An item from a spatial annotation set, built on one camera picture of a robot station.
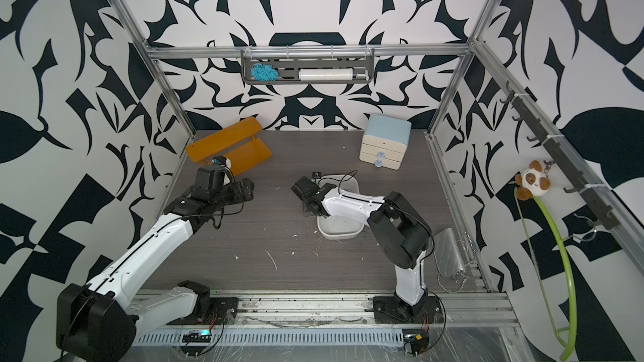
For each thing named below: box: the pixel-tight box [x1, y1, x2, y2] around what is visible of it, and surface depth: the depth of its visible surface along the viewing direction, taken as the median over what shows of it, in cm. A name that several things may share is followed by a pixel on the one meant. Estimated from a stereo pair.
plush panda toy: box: [514, 160, 551, 202], surface depth 62 cm
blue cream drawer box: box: [358, 113, 412, 171], surface depth 102 cm
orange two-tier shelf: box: [186, 116, 273, 177], surface depth 108 cm
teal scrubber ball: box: [250, 62, 280, 82], surface depth 93 cm
